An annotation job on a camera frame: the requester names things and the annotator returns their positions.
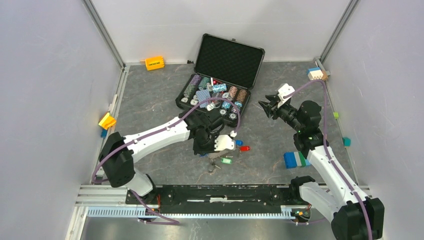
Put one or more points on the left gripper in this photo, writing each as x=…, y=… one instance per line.
x=198, y=150

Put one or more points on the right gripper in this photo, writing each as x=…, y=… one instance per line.
x=269, y=109

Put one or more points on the red keyring with key bunch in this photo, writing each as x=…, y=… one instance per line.
x=225, y=156

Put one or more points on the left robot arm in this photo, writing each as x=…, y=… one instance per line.
x=119, y=154

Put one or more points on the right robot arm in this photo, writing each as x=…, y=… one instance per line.
x=352, y=214

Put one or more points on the brown poker chip stack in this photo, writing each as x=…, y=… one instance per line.
x=241, y=96

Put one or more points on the orange poker chip stack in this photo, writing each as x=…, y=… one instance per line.
x=232, y=93

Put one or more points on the blue patterned card deck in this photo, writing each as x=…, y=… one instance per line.
x=203, y=95

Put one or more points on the purple poker chip stack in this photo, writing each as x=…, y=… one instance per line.
x=192, y=85

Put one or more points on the blue white green block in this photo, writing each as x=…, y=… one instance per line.
x=295, y=160

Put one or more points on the light blue chip stack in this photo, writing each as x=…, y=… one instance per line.
x=217, y=88

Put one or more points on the white blue brick stack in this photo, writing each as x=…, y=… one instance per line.
x=316, y=74

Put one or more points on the black poker chip case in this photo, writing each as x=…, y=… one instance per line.
x=228, y=62

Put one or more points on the green poker chip stack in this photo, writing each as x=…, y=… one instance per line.
x=205, y=84

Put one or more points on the teal small cube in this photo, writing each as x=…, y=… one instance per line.
x=346, y=141

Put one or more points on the yellow toy block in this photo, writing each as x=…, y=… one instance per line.
x=154, y=63

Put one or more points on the yellow orange block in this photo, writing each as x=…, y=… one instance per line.
x=107, y=121

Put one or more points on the small blue block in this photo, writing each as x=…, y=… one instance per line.
x=103, y=133

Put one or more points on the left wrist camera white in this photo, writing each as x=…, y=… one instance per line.
x=225, y=142

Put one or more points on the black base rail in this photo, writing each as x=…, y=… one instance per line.
x=223, y=199

